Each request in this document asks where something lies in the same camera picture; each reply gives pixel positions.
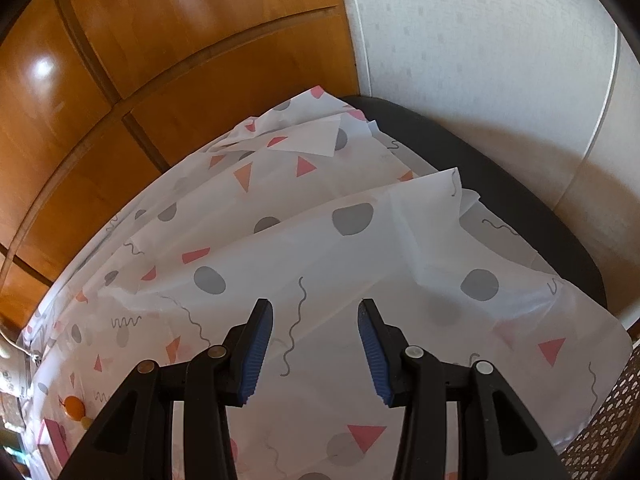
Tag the small yellow round fruit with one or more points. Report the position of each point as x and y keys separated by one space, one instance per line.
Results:
x=87 y=422

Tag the orange mandarin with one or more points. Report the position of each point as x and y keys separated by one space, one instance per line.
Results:
x=75 y=407

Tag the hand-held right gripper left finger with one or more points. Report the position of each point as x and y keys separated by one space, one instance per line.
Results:
x=257 y=350

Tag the pink shallow cardboard tray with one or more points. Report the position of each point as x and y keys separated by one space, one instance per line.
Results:
x=52 y=440

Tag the white patterned plastic tablecloth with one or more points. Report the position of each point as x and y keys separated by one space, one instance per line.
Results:
x=400 y=240

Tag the woven rattan chair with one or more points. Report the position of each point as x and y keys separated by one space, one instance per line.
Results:
x=600 y=425

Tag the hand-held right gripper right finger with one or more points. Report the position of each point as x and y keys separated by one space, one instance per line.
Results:
x=372 y=355

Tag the dark oval table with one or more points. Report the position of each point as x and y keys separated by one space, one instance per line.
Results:
x=500 y=170

